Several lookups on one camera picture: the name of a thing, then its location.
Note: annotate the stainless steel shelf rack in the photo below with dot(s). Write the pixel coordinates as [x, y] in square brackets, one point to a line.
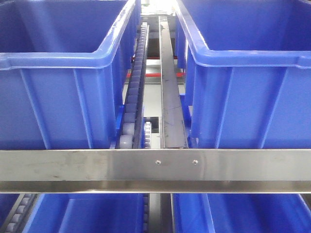
[155, 171]

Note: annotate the blue bin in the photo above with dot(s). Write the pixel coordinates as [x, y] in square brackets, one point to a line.
[87, 213]
[241, 213]
[63, 64]
[248, 72]

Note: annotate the lower left blue bin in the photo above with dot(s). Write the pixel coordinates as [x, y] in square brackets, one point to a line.
[87, 213]

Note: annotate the lower right blue bin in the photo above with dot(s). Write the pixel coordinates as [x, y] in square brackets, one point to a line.
[241, 213]

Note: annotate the upper right blue bin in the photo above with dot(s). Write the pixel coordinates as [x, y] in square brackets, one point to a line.
[248, 72]

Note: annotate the upper left blue bin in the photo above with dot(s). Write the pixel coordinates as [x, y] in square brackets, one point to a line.
[63, 64]

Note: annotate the steel divider rail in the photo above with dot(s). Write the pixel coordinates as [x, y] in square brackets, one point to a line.
[174, 132]

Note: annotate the lower roller conveyor track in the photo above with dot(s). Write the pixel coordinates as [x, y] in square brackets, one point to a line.
[15, 209]

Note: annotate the grey roller conveyor track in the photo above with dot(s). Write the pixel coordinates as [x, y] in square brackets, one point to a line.
[131, 127]

